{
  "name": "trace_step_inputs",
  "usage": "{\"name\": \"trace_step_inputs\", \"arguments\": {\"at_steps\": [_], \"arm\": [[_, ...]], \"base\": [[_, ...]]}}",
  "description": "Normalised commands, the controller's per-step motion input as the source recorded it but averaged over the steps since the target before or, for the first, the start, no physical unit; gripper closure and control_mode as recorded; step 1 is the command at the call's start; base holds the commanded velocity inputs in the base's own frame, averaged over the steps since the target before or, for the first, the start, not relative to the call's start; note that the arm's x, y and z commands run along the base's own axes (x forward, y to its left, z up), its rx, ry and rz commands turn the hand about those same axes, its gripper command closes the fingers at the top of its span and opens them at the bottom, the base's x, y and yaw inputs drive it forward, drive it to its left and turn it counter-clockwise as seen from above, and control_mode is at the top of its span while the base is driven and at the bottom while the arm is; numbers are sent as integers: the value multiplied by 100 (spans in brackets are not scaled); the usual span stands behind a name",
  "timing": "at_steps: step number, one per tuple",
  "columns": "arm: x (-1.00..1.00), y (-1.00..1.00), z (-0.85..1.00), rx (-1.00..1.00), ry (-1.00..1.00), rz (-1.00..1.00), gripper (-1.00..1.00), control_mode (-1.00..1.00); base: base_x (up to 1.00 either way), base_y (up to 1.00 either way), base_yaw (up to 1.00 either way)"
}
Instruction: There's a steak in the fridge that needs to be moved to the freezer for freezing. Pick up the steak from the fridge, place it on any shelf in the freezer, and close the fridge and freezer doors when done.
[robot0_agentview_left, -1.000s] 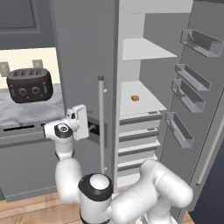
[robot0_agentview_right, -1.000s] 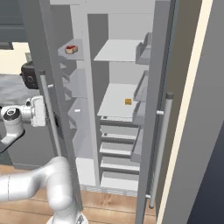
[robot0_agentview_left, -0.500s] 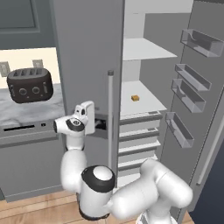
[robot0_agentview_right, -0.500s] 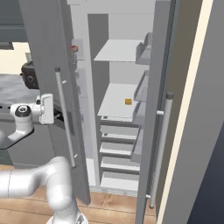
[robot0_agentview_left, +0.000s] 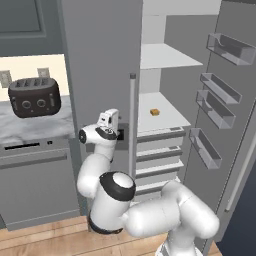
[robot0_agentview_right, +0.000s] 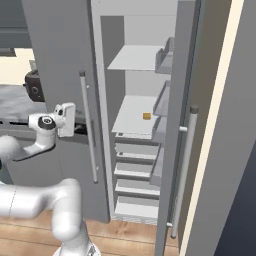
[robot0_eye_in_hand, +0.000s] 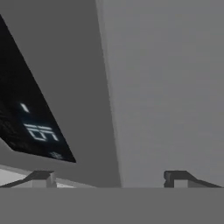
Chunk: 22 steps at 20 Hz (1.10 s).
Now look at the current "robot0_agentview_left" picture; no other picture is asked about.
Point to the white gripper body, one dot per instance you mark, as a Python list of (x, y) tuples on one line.
[(115, 116)]

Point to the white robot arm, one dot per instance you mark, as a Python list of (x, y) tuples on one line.
[(110, 203)]

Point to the brown steak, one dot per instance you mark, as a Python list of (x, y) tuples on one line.
[(154, 112)]

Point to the white fridge shelf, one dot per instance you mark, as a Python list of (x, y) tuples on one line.
[(160, 121), (163, 55)]

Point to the white fridge drawer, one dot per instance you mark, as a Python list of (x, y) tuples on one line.
[(158, 169), (158, 155), (160, 139), (150, 188)]

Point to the grey freezer door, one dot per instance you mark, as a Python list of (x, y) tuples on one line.
[(100, 60)]

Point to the grey fridge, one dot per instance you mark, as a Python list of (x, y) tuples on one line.
[(180, 33)]

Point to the grey fridge door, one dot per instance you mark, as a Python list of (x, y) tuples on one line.
[(233, 140)]

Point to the black toaster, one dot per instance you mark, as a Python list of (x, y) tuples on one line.
[(33, 98)]

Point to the clear door bin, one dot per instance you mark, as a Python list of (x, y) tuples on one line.
[(216, 111), (233, 50), (206, 150), (221, 88)]

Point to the grey dishwasher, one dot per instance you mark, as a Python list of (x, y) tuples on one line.
[(36, 186)]

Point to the grey cupboard door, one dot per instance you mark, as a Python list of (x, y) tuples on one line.
[(26, 23)]

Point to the grey wall outlet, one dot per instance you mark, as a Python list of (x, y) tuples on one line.
[(5, 79), (43, 72)]

